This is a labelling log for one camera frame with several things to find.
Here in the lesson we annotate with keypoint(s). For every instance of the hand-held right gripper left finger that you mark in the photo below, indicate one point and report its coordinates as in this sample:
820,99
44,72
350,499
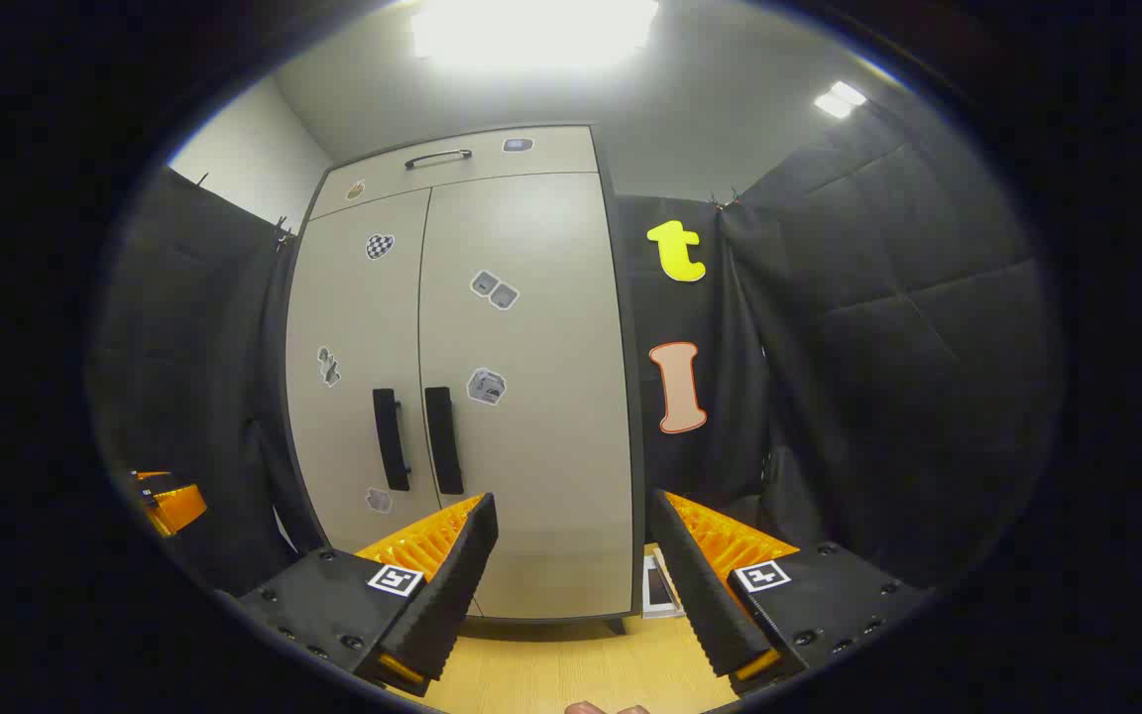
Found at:
457,585

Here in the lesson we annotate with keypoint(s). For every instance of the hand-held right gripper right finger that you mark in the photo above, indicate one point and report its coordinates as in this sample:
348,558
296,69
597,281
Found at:
700,595

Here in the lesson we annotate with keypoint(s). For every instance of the beige double-door shoe cabinet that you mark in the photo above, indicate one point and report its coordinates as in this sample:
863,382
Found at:
551,154

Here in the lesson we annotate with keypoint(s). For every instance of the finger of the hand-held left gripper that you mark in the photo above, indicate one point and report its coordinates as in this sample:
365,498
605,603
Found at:
174,506

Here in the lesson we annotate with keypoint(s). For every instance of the white-bordered book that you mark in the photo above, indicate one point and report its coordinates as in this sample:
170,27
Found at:
660,587

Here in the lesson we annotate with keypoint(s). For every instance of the black backdrop cloth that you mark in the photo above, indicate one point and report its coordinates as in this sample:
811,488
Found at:
184,347
878,347

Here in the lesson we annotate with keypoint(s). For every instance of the small metal clip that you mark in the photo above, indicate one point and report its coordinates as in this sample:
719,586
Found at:
283,233
725,202

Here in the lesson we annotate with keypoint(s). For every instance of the large ceiling light panel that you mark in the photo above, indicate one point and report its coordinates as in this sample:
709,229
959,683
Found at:
531,30

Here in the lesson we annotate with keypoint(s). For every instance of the small ceiling light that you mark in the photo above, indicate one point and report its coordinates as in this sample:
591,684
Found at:
841,99

